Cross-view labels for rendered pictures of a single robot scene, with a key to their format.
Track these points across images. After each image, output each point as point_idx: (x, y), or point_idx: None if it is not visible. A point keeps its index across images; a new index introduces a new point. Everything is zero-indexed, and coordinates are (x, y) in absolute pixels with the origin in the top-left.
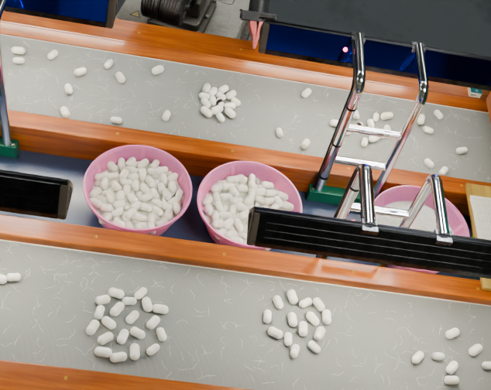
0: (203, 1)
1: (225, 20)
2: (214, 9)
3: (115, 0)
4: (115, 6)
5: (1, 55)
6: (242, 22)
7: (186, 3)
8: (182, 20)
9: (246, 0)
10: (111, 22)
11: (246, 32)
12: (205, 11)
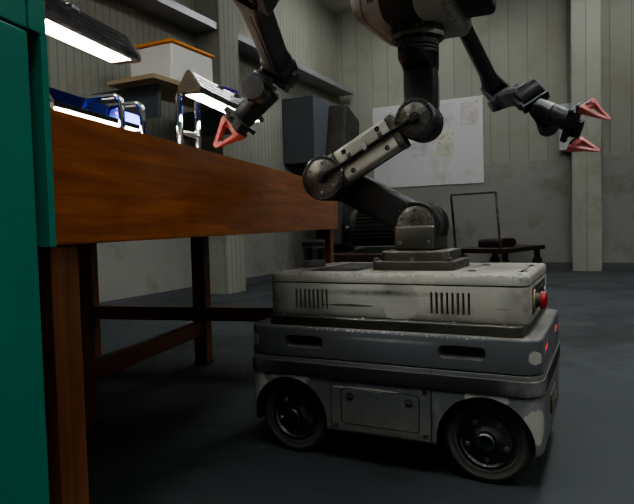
0: (409, 232)
1: (421, 272)
2: (442, 269)
3: (185, 72)
4: (185, 78)
5: (177, 114)
6: (425, 276)
7: (326, 176)
8: (318, 194)
9: (479, 274)
10: (178, 86)
11: (458, 323)
12: (413, 251)
